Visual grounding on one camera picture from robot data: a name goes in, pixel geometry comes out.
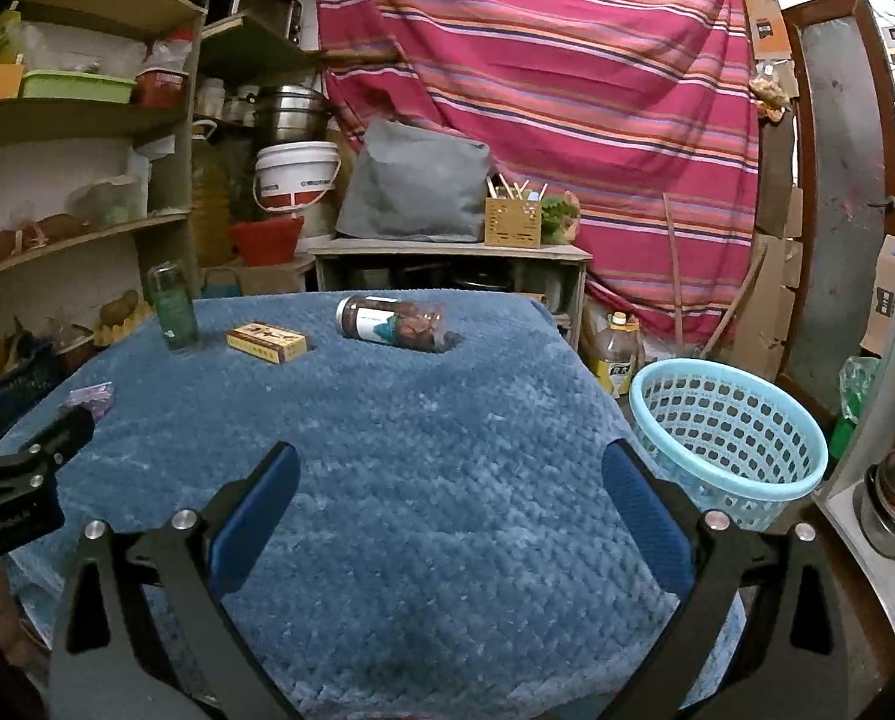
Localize blue fleece blanket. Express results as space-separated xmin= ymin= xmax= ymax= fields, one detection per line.
xmin=1 ymin=289 xmax=749 ymax=720

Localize green plastic tray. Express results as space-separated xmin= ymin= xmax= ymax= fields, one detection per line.
xmin=20 ymin=69 xmax=137 ymax=104

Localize brown potato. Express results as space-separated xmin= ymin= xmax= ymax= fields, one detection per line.
xmin=98 ymin=289 xmax=141 ymax=323

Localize cardboard wall pieces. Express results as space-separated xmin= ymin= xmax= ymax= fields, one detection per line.
xmin=732 ymin=120 xmax=804 ymax=380

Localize yellow egg tray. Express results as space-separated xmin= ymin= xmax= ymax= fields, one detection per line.
xmin=91 ymin=300 xmax=156 ymax=346

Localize wooden cabinet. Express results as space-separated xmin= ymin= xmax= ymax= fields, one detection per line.
xmin=308 ymin=238 xmax=593 ymax=350

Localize dark wooden shelf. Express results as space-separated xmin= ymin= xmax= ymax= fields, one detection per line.
xmin=196 ymin=0 xmax=325 ymax=121

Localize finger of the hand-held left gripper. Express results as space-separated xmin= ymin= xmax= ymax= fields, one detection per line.
xmin=0 ymin=406 xmax=96 ymax=497

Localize yellow small box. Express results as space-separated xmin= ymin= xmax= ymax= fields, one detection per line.
xmin=226 ymin=322 xmax=310 ymax=366

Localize brown framed door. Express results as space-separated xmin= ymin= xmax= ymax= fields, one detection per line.
xmin=781 ymin=0 xmax=895 ymax=421

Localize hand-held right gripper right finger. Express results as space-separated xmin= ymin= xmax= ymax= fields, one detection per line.
xmin=601 ymin=439 xmax=861 ymax=720

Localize white plastic bucket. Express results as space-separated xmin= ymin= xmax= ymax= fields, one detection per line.
xmin=253 ymin=141 xmax=341 ymax=212

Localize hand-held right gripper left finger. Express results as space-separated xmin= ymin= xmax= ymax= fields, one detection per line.
xmin=49 ymin=442 xmax=302 ymax=720

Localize hanging ginger bag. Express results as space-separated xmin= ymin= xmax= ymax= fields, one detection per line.
xmin=749 ymin=75 xmax=789 ymax=121

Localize clear plastic container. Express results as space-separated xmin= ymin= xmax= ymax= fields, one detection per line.
xmin=73 ymin=176 xmax=149 ymax=230

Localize clear jar brown contents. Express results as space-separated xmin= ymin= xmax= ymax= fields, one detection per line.
xmin=335 ymin=295 xmax=464 ymax=353

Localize black pan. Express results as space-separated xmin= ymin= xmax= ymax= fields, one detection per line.
xmin=447 ymin=270 xmax=516 ymax=293

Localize grey kitchen counter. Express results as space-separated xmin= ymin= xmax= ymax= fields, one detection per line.
xmin=811 ymin=240 xmax=895 ymax=661

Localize red striped cloth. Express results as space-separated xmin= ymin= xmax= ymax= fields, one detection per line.
xmin=316 ymin=0 xmax=762 ymax=350

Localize green plastic bag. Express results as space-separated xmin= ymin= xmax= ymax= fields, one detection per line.
xmin=837 ymin=356 xmax=879 ymax=425

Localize wooden stick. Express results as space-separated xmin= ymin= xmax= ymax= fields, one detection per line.
xmin=661 ymin=193 xmax=683 ymax=350

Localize stainless steel pot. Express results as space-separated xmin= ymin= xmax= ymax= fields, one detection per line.
xmin=256 ymin=85 xmax=332 ymax=147

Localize red small basket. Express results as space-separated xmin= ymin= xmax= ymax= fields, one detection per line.
xmin=134 ymin=69 xmax=190 ymax=107

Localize cooking oil bottle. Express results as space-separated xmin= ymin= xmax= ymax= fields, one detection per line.
xmin=591 ymin=311 xmax=639 ymax=398

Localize yellow oil jug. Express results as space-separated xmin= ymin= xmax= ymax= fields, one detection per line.
xmin=190 ymin=120 xmax=231 ymax=267

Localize dark blue crate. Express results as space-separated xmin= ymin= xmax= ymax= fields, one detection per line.
xmin=0 ymin=341 xmax=62 ymax=428

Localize toaster oven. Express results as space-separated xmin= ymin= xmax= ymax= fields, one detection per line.
xmin=226 ymin=0 xmax=306 ymax=46

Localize green bottle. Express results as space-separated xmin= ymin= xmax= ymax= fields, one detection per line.
xmin=145 ymin=261 xmax=197 ymax=351

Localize tall cardboard box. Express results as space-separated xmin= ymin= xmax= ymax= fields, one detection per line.
xmin=742 ymin=0 xmax=794 ymax=61

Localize grey cushion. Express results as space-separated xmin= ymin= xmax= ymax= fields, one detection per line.
xmin=335 ymin=120 xmax=492 ymax=242

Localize yellow green bag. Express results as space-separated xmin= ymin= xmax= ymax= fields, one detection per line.
xmin=0 ymin=7 xmax=25 ymax=65

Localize red basin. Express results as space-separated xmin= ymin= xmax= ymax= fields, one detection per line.
xmin=227 ymin=217 xmax=305 ymax=267

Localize bag of lettuce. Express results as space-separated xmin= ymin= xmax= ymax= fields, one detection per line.
xmin=541 ymin=191 xmax=582 ymax=245

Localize pile of sweet potatoes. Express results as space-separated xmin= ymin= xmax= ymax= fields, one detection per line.
xmin=0 ymin=214 xmax=89 ymax=271

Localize bamboo chopstick holder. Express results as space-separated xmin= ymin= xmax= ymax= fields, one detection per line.
xmin=483 ymin=176 xmax=549 ymax=248

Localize printed cardboard box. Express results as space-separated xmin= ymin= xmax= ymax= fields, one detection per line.
xmin=860 ymin=235 xmax=895 ymax=357

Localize wooden shelf unit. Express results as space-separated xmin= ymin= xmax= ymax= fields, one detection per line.
xmin=0 ymin=0 xmax=209 ymax=391

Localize light blue plastic basket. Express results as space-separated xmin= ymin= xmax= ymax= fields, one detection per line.
xmin=629 ymin=358 xmax=830 ymax=533

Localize white jars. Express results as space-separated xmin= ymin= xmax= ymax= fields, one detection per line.
xmin=196 ymin=77 xmax=257 ymax=121

